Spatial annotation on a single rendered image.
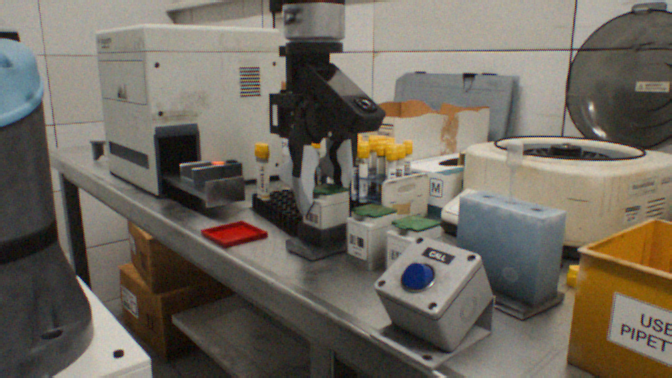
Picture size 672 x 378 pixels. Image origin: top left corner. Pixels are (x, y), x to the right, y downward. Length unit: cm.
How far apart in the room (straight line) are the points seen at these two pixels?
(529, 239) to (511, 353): 11
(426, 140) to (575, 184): 33
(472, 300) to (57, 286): 32
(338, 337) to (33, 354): 26
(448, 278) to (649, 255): 21
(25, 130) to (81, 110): 187
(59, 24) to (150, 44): 133
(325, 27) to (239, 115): 43
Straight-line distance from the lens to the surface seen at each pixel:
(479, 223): 55
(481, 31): 117
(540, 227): 51
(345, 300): 54
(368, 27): 139
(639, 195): 74
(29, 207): 40
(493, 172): 74
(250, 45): 102
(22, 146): 39
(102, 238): 237
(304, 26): 62
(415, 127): 90
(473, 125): 103
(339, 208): 65
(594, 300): 45
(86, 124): 227
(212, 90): 98
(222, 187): 81
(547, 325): 53
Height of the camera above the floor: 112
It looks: 14 degrees down
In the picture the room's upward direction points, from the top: straight up
